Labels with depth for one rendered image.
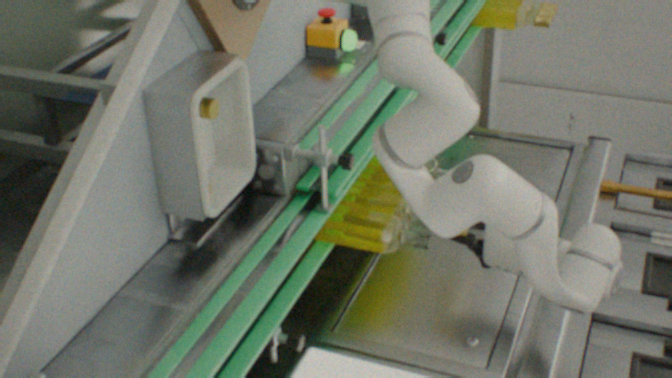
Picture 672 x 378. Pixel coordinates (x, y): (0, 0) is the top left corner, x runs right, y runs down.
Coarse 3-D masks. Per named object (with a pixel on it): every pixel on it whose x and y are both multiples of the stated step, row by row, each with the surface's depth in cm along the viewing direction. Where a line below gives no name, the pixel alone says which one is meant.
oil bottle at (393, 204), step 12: (348, 192) 157; (360, 192) 156; (372, 192) 156; (348, 204) 154; (360, 204) 153; (372, 204) 153; (384, 204) 153; (396, 204) 152; (408, 204) 153; (408, 216) 152
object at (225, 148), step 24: (240, 72) 136; (192, 96) 125; (216, 96) 140; (240, 96) 139; (192, 120) 124; (216, 120) 143; (240, 120) 141; (216, 144) 145; (240, 144) 144; (216, 168) 146; (240, 168) 146; (216, 192) 139
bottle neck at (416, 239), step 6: (402, 234) 148; (408, 234) 148; (414, 234) 148; (420, 234) 147; (426, 234) 147; (402, 240) 148; (408, 240) 148; (414, 240) 147; (420, 240) 147; (426, 240) 147; (414, 246) 148; (420, 246) 147; (426, 246) 147
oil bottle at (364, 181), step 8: (360, 176) 162; (368, 176) 162; (376, 176) 162; (360, 184) 159; (368, 184) 159; (376, 184) 159; (384, 184) 159; (392, 184) 159; (384, 192) 157; (392, 192) 157
